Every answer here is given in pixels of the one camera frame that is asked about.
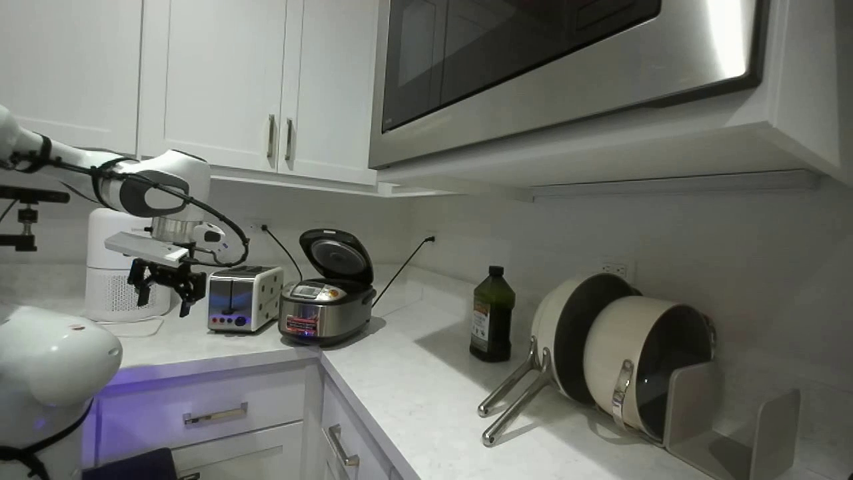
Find cream frying pan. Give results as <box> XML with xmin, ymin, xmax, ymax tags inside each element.
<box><xmin>475</xmin><ymin>272</ymin><xmax>629</xmax><ymax>422</ymax></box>
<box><xmin>479</xmin><ymin>274</ymin><xmax>646</xmax><ymax>448</ymax></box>

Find dark blue cloth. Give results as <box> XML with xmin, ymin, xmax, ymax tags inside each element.
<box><xmin>84</xmin><ymin>448</ymin><xmax>181</xmax><ymax>480</ymax></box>

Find white upper wall cabinets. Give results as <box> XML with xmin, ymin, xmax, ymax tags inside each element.
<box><xmin>0</xmin><ymin>0</ymin><xmax>853</xmax><ymax>194</ymax></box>

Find grey pan rack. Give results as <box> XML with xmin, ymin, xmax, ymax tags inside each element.
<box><xmin>661</xmin><ymin>357</ymin><xmax>805</xmax><ymax>480</ymax></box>

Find white silver toaster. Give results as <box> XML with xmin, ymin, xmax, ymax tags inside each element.
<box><xmin>206</xmin><ymin>265</ymin><xmax>286</xmax><ymax>336</ymax></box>

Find cream pot black interior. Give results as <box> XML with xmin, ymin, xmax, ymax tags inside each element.
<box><xmin>581</xmin><ymin>294</ymin><xmax>719</xmax><ymax>444</ymax></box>

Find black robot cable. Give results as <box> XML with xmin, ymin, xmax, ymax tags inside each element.
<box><xmin>17</xmin><ymin>132</ymin><xmax>253</xmax><ymax>269</ymax></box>

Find stainless steel microwave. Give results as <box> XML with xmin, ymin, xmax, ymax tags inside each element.
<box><xmin>368</xmin><ymin>0</ymin><xmax>773</xmax><ymax>170</ymax></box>

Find silver black rice cooker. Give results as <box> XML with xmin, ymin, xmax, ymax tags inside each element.
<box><xmin>278</xmin><ymin>226</ymin><xmax>380</xmax><ymax>349</ymax></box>

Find dark glass oil bottle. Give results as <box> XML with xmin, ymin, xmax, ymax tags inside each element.
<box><xmin>466</xmin><ymin>265</ymin><xmax>517</xmax><ymax>366</ymax></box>

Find white air purifier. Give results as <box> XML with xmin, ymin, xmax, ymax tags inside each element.
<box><xmin>84</xmin><ymin>206</ymin><xmax>176</xmax><ymax>326</ymax></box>

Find black cooker power cord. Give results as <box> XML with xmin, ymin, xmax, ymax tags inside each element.
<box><xmin>368</xmin><ymin>234</ymin><xmax>437</xmax><ymax>310</ymax></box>

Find black toaster power cord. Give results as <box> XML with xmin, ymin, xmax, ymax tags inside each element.
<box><xmin>260</xmin><ymin>221</ymin><xmax>308</xmax><ymax>285</ymax></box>

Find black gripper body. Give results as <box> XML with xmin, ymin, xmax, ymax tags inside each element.
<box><xmin>141</xmin><ymin>257</ymin><xmax>208</xmax><ymax>292</ymax></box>

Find silver drawer handle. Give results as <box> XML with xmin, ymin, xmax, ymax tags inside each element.
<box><xmin>329</xmin><ymin>422</ymin><xmax>364</xmax><ymax>473</ymax></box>
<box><xmin>181</xmin><ymin>401</ymin><xmax>252</xmax><ymax>428</ymax></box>

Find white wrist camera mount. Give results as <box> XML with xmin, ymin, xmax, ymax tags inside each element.
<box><xmin>105</xmin><ymin>217</ymin><xmax>229</xmax><ymax>269</ymax></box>

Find white lower cabinets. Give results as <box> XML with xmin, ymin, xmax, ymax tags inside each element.
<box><xmin>84</xmin><ymin>356</ymin><xmax>421</xmax><ymax>480</ymax></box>

